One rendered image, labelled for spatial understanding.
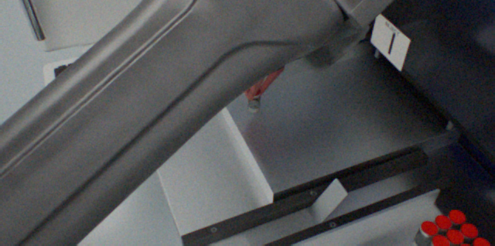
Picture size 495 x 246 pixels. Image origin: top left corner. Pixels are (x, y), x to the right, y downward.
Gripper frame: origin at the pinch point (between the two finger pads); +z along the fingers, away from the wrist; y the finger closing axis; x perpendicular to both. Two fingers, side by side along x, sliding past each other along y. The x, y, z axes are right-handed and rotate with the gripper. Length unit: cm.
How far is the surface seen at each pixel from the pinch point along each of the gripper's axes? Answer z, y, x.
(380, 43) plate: -9.3, 17.7, -10.2
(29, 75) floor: 100, -7, 149
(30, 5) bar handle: -1.1, -21.0, 43.6
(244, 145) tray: 1.9, -7.8, -7.3
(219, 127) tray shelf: 4.7, -7.1, 0.3
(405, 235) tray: 2.5, 0.6, -32.8
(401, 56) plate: -10.6, 16.1, -15.2
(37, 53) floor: 100, 3, 163
